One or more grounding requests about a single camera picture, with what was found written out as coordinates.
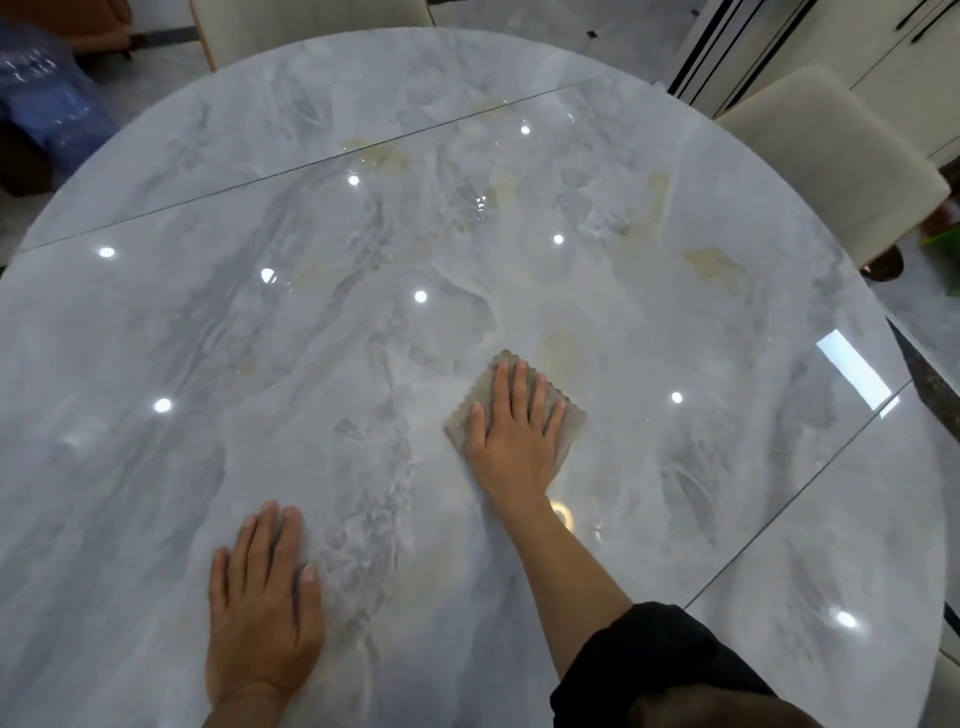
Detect person's right hand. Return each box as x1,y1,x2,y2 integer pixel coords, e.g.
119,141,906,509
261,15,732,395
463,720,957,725
464,359,569,513

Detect person's left hand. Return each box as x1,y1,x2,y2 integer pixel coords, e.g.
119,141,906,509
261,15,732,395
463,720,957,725
205,500,327,708

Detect grey cleaning cloth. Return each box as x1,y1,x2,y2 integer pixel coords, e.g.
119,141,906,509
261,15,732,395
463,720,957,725
442,348,589,485

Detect cream orange chair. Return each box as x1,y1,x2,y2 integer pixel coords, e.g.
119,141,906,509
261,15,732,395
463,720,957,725
187,0,438,74
714,64,954,285

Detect person's left forearm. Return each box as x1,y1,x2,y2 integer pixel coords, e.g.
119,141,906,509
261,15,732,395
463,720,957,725
200,686,290,728

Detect person's right forearm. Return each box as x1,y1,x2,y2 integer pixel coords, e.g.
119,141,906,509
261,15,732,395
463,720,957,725
491,494,635,680

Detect person's black shirt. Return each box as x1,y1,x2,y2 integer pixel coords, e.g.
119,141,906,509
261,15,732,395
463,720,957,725
549,601,778,728

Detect grey marble dining table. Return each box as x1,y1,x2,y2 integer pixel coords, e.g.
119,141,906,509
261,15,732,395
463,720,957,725
0,26,950,728

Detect person's brown vest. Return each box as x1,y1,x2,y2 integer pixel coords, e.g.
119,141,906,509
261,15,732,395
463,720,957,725
628,680,826,728

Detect blue water jug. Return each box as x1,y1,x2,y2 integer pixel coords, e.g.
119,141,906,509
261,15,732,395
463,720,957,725
0,20,123,178

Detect orange sofa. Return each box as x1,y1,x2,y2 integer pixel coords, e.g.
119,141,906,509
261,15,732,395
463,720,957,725
0,0,138,58

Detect white cabinet with black handles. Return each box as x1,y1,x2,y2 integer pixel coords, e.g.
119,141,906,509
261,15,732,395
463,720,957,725
712,0,960,170

